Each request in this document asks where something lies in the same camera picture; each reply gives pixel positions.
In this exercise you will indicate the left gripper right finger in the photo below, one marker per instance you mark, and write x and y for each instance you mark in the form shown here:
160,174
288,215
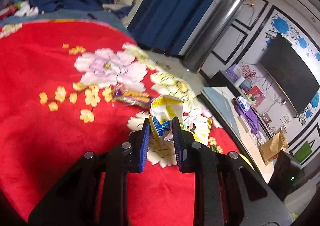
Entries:
182,144

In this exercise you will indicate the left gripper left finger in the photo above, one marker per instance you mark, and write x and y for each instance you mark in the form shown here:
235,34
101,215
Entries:
140,144

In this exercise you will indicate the yellow white snack wrapper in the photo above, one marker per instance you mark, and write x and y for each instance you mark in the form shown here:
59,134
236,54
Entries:
163,109

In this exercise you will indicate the yellow rimmed trash bin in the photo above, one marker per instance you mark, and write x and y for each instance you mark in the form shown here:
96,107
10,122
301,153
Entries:
246,160

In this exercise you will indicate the yellow flat snack packet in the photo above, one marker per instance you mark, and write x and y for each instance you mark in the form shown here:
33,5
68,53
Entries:
200,127

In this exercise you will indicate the purple gold candy wrapper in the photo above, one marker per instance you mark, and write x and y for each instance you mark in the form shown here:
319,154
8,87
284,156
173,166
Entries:
132,97

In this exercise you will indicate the coffee table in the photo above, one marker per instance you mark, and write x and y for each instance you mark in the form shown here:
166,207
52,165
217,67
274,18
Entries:
219,101

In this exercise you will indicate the white power strip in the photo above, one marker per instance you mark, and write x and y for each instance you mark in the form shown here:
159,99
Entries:
244,123

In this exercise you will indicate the purple bag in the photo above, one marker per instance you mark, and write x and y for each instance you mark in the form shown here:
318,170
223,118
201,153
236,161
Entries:
250,117

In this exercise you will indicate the tissue pack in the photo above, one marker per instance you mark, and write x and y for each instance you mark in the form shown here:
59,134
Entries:
243,104

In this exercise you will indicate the tv cabinet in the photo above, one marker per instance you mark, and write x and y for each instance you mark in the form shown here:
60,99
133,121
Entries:
221,79

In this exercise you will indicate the white cylinder cup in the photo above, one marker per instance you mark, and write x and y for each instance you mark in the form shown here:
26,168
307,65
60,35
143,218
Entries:
239,81

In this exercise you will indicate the silver standing air conditioner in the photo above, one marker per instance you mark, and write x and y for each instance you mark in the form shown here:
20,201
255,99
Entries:
210,34

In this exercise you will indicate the red floral blanket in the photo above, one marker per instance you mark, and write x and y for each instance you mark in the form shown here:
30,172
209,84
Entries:
65,141

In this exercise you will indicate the red artificial flowers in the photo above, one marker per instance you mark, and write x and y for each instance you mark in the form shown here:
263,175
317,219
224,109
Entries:
248,72

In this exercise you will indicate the brown paper bag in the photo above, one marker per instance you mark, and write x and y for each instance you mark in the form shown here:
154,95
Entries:
269,151

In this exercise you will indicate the blue curtain right panel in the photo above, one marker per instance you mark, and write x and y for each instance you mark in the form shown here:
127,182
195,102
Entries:
167,24

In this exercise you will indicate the colourful picture frame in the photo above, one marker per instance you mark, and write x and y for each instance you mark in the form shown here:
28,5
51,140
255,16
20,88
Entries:
255,96

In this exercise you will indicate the black wall television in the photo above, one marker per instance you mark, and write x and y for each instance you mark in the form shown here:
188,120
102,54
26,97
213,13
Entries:
289,72

